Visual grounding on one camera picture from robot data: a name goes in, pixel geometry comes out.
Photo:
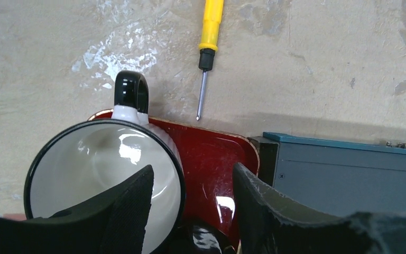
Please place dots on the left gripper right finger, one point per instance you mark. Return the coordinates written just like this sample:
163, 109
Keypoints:
270, 222

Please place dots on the red tray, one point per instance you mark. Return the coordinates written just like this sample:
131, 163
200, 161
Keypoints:
208, 158

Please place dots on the dark rectangular board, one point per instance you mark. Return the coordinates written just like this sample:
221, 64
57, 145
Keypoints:
334, 177

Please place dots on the yellow handled screwdriver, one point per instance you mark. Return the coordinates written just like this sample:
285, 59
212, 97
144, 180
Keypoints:
211, 21

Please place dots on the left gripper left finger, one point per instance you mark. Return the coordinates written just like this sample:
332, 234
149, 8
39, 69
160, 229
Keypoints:
113, 221

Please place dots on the grey white mug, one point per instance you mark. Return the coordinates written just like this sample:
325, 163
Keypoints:
93, 156

